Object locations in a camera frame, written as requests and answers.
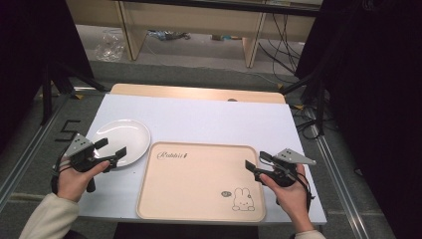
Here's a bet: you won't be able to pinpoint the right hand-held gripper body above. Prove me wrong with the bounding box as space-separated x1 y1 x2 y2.
265 147 317 187

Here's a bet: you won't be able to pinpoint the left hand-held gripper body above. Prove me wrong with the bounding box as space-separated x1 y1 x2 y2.
64 132 112 193

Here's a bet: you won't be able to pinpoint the person's right hand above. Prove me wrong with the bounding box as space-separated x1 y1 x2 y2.
259 163 316 234

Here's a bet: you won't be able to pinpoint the person's left hand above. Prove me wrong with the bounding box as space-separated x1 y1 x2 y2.
56 159 110 204

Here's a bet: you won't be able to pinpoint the white round plate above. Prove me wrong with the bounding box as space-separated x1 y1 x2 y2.
91 119 152 168

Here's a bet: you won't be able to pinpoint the beige tray with rabbit print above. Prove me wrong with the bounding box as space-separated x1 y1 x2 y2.
135 140 268 223

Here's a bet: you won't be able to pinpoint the black metal stand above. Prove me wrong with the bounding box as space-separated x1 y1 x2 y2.
281 71 329 136
39 62 108 127

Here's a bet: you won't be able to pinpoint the clear plastic bag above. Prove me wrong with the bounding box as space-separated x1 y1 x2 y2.
94 28 126 63

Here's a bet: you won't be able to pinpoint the black curtain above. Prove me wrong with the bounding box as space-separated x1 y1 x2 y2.
294 0 422 239
0 0 95 155

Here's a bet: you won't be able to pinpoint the blue crumpled wrapper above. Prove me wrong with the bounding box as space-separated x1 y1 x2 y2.
146 29 192 42

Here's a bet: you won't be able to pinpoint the light wooden desk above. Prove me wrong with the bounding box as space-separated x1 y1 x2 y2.
65 0 321 70

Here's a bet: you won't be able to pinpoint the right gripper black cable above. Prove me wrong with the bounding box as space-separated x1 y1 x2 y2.
275 163 316 214

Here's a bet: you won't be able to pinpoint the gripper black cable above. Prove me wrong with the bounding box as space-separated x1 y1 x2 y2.
275 163 316 214
50 154 74 196

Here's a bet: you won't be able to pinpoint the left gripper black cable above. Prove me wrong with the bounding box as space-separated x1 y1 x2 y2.
50 154 74 196

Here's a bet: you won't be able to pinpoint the black floor cables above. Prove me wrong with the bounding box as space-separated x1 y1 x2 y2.
291 104 324 141

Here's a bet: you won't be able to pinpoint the metal floor rail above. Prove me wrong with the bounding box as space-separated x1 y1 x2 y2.
307 109 371 239
0 92 74 208

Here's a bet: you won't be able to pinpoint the black hanging cables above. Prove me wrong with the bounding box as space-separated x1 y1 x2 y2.
258 13 302 77

